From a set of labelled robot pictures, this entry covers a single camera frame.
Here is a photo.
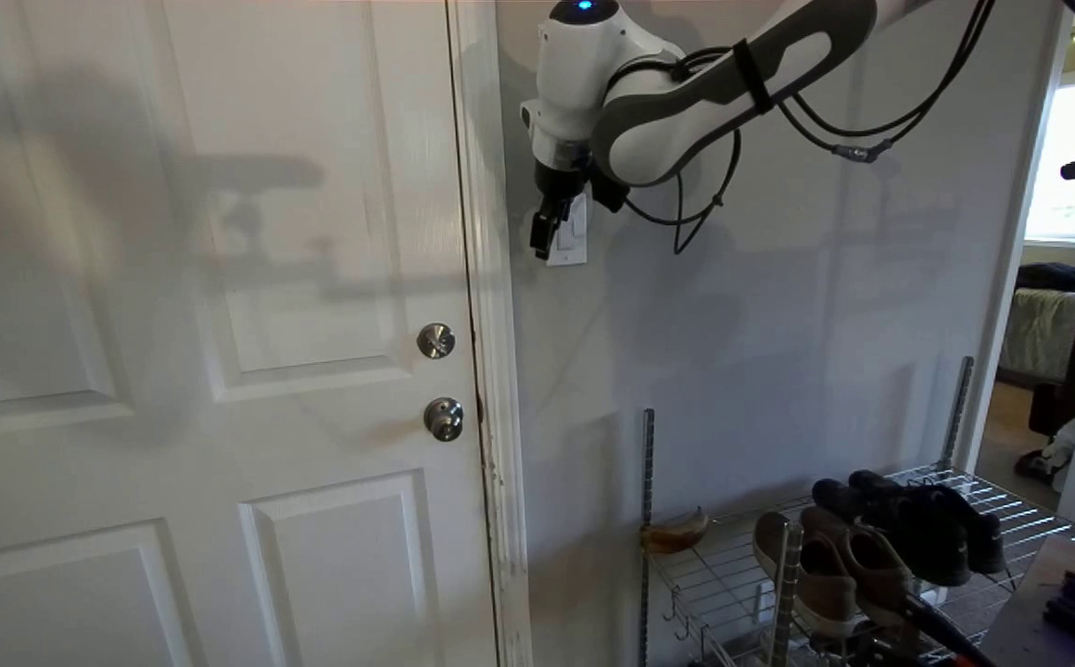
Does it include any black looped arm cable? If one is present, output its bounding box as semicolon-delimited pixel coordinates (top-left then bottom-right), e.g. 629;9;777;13
618;117;747;258

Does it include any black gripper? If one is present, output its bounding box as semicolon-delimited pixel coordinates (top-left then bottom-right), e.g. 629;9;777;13
526;160;594;264

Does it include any silver door knob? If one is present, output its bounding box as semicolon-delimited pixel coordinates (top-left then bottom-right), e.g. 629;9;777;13
419;394;468;444

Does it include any white cabinet door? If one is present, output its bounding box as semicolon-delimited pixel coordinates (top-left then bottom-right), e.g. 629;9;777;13
441;0;540;667

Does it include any silver deadbolt lock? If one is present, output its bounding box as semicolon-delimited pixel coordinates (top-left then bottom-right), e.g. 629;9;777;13
415;317;459;364

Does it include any brown suede shoe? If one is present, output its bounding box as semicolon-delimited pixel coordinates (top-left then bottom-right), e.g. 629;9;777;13
798;505;928;622
747;507;871;646

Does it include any chrome wire shoe rack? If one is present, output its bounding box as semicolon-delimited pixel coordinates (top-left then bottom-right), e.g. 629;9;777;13
629;353;1075;667

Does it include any grey cardboard box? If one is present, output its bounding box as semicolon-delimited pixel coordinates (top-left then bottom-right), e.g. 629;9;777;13
975;538;1075;667

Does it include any black shoe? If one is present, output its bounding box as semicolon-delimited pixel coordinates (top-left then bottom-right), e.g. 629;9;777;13
847;468;1012;581
807;474;975;589

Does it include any long black arm cable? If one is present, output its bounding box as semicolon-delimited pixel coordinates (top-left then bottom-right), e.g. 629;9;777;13
777;0;1001;166

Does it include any bed with grey bedding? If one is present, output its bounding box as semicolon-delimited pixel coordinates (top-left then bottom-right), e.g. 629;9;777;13
997;258;1075;390

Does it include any white panelled door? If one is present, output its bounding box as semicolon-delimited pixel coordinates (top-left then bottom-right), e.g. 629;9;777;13
0;0;500;667

